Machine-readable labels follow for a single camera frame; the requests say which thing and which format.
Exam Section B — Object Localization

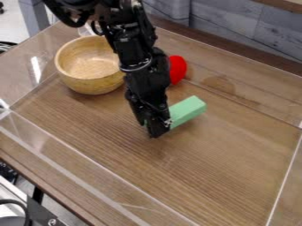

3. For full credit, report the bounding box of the clear acrylic tray enclosure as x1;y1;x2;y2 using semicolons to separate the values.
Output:
0;20;302;226

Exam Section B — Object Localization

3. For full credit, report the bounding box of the grey table leg post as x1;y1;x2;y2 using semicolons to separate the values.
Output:
17;0;51;36

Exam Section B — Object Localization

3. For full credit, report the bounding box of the green rectangular block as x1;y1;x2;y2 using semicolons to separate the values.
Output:
142;94;207;131

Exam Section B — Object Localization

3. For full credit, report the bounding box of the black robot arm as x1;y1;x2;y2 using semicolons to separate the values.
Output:
43;0;171;138

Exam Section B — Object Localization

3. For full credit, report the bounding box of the black metal bracket lower left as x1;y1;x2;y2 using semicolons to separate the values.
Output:
27;197;67;226

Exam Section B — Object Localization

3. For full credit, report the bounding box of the red knitted toy fruit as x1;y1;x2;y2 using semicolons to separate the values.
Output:
168;56;187;85

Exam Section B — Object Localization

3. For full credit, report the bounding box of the light wooden bowl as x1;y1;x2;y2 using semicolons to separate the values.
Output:
55;35;124;95

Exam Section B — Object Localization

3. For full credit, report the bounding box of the black cable at lower left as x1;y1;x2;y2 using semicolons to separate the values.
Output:
0;199;34;226

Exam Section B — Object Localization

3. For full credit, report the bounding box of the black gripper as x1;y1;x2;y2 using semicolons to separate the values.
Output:
120;60;173;138

